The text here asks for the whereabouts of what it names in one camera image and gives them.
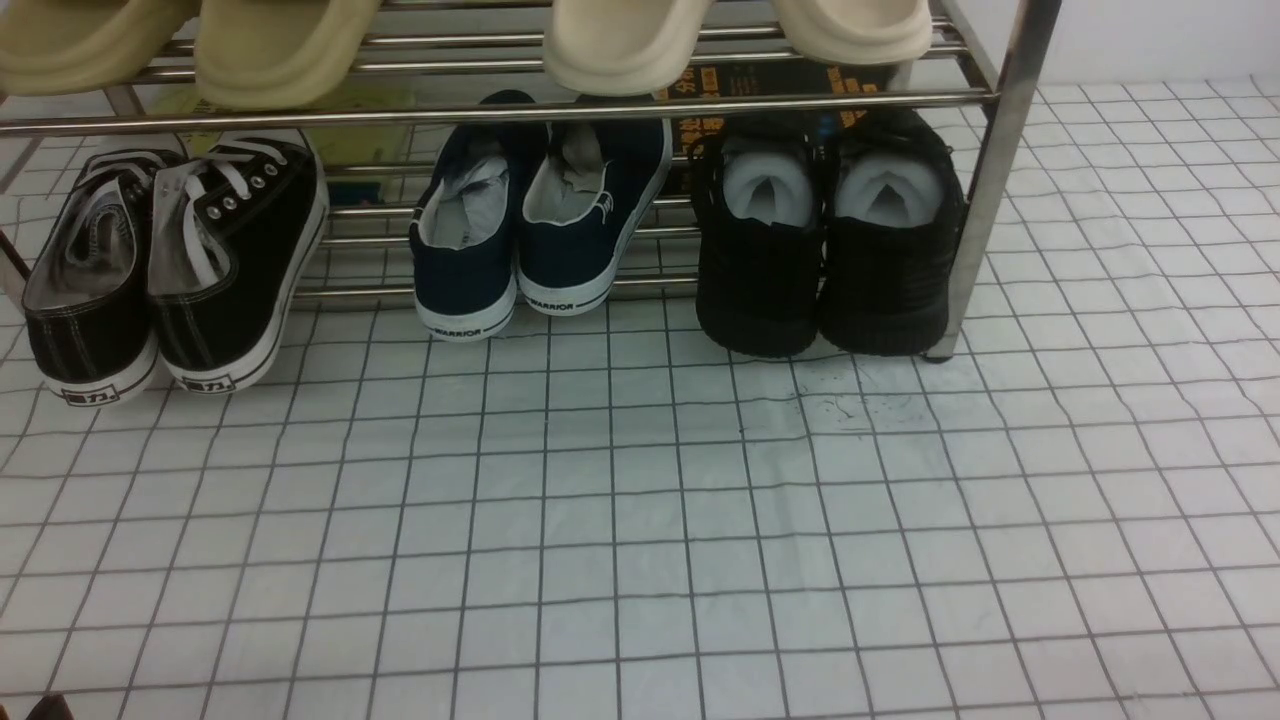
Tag navy warrior sneaker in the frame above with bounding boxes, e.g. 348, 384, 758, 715
407, 120, 549, 342
516, 118, 673, 316

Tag dark object bottom left corner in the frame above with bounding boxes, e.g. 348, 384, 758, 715
26, 694, 76, 720

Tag left beige slipper far left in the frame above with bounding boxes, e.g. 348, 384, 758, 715
1, 1, 200, 97

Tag cream slipper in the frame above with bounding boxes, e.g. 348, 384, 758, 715
541, 1, 712, 97
773, 1, 933, 67

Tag navy Warrior sneaker left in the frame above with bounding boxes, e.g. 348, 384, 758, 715
407, 120, 549, 342

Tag black canvas sneaker white laces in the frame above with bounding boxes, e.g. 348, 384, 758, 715
145, 129, 329, 395

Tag black canvas sneaker far left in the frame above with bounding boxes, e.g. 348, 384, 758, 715
20, 136, 187, 409

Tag beige slipper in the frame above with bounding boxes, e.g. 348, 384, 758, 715
193, 1, 381, 110
1, 1, 200, 97

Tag navy Warrior sneaker right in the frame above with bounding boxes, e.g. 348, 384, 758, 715
516, 118, 673, 316

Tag black knit sneaker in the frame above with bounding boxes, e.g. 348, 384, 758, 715
815, 108, 966, 356
687, 117, 823, 357

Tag silver metal shoe rack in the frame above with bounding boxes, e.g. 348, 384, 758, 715
3, 1, 1062, 364

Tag black box orange text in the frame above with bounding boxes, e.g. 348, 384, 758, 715
654, 59, 900, 196

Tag cream slipper far right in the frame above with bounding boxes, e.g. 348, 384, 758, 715
773, 1, 933, 67

